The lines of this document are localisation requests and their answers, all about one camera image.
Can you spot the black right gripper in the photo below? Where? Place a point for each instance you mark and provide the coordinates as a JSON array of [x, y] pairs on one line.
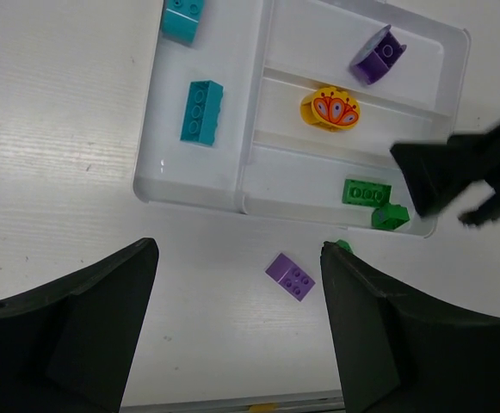
[[436, 173]]

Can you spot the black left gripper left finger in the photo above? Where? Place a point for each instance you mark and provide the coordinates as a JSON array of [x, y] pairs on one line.
[[68, 345]]

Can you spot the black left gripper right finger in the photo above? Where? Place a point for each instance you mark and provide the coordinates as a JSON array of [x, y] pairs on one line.
[[401, 350]]

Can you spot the small green lego brick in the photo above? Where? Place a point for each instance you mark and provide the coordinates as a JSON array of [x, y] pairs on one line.
[[389, 217]]

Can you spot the green long lego brick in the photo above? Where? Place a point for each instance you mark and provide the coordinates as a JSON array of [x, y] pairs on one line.
[[365, 193]]

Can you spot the yellow butterfly lego brick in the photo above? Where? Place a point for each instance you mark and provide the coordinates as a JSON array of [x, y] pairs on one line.
[[330, 109]]

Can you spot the purple flower lego brick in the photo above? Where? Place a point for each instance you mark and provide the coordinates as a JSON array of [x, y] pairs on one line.
[[377, 57]]

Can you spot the purple curved lego brick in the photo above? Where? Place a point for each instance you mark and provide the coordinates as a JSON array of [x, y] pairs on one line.
[[290, 276]]

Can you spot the teal long lego brick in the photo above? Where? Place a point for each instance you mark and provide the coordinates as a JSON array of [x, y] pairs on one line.
[[200, 120]]

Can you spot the teal curved lego brick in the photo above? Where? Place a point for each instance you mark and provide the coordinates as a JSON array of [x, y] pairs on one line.
[[181, 18]]

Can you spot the green square lego brick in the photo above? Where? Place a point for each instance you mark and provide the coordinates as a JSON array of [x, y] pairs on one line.
[[344, 245]]

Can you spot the white compartment tray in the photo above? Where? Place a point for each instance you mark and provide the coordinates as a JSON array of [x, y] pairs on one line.
[[269, 108]]

